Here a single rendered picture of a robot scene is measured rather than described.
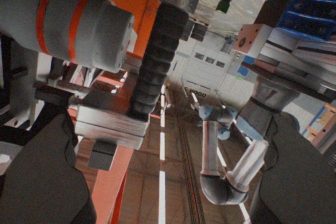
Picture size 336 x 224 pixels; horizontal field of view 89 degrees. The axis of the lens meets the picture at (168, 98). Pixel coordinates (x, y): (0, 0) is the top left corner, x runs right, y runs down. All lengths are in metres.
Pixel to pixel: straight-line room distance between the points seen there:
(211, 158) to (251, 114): 0.33
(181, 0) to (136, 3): 0.65
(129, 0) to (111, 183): 1.06
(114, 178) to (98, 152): 1.03
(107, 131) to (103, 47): 0.16
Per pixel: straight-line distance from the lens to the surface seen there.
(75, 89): 0.47
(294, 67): 0.68
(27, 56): 0.44
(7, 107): 0.57
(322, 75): 0.74
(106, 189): 1.35
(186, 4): 0.20
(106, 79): 6.86
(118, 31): 0.33
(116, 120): 0.23
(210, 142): 0.93
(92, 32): 0.34
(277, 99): 0.69
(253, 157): 0.89
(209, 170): 0.92
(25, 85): 0.47
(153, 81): 0.21
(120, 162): 1.16
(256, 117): 0.71
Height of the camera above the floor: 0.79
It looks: 21 degrees up
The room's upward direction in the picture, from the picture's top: 158 degrees counter-clockwise
